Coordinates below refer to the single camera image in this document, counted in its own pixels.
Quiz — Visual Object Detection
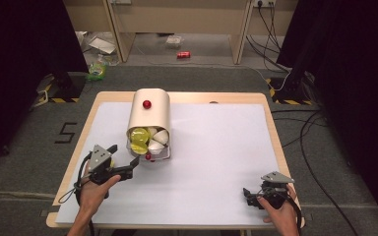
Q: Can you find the yellow jelly cup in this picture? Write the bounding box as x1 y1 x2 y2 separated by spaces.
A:
130 141 150 155
129 127 152 146

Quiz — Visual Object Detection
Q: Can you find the white wall socket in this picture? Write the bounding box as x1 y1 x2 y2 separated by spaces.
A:
253 0 277 8

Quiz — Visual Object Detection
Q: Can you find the white pointed packet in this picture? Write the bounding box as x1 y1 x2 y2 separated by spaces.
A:
147 140 165 155
152 129 170 146

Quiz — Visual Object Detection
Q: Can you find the long black floor cable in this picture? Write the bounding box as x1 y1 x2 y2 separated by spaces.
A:
272 109 360 236

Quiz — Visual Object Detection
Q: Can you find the white flat carton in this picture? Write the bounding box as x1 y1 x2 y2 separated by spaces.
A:
88 36 117 55

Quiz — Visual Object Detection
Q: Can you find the white floor cable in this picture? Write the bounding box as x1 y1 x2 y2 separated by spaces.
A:
134 45 291 93

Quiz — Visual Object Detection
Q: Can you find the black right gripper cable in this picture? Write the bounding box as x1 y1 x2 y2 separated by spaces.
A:
283 193 304 236

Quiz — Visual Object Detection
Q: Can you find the person's right hand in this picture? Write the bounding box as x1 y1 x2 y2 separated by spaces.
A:
256 184 300 236

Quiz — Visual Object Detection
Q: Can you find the beige wooden desk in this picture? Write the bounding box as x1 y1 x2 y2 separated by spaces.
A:
62 0 299 65

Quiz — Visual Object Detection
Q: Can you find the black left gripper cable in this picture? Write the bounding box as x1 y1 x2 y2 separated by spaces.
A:
57 153 93 207

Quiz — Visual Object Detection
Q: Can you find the black curtain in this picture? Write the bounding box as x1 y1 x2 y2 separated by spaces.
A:
277 0 378 224
0 0 90 171

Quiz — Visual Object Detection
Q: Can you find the black floor cable bundle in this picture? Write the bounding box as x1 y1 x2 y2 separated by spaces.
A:
245 0 293 74

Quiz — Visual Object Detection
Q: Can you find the person's left hand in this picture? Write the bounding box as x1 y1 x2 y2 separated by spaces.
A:
78 174 122 217

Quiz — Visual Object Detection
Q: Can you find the cream container with red knobs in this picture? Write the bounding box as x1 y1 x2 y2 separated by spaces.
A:
126 88 172 162

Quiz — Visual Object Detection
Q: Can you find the white paper sheet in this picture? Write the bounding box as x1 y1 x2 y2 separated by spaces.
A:
55 101 288 227

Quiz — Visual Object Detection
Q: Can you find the black stand base hazard tape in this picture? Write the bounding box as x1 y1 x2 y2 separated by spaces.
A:
265 77 314 106
33 73 87 104

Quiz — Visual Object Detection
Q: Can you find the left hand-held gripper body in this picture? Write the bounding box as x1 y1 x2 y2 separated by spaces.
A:
85 144 122 186

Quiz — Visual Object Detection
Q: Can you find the green plastic bag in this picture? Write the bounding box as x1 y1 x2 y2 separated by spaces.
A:
86 62 108 83

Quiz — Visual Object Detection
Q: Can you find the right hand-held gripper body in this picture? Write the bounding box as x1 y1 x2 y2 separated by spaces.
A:
257 171 295 210

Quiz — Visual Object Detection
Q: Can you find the clear plastic box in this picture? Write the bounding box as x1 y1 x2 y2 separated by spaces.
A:
165 34 184 49

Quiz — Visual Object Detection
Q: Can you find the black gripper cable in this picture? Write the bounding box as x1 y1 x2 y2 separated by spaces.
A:
57 153 93 207
283 193 304 236

